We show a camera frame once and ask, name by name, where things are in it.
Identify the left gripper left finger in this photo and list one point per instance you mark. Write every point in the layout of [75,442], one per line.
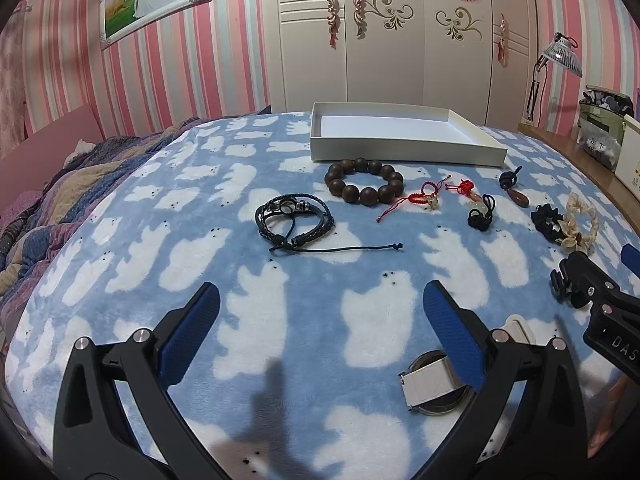
[93,438]

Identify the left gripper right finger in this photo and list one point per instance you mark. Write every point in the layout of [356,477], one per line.
[526,418]

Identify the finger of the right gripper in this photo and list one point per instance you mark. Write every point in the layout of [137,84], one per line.
[630,257]
[591,285]

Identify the cream shell scrunchie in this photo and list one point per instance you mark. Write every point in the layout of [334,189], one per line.
[580,226]

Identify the black scrunchie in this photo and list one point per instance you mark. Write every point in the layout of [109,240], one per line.
[547,221]

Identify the watch with white band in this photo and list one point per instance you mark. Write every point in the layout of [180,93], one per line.
[431,386]

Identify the red knot amber pendant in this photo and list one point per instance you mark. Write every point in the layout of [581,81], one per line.
[465,188]

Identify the person's right hand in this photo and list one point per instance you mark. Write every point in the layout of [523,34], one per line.
[604,427]

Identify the wooden side desk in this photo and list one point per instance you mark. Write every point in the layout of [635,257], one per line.
[607,182]

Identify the white bear print box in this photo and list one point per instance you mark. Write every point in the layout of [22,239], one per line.
[628,166]

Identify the green storage bag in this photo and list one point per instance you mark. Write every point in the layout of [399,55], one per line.
[601,123]

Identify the striped purple quilt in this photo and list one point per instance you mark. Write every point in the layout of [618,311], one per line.
[39,232]

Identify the white shallow cardboard tray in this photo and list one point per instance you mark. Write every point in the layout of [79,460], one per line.
[399,133]

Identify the blue polar bear blanket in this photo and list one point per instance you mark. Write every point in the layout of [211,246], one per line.
[321,301]

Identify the pink headboard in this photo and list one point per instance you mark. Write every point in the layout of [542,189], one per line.
[36,160]

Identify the white wardrobe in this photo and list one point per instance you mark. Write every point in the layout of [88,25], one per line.
[471,56]

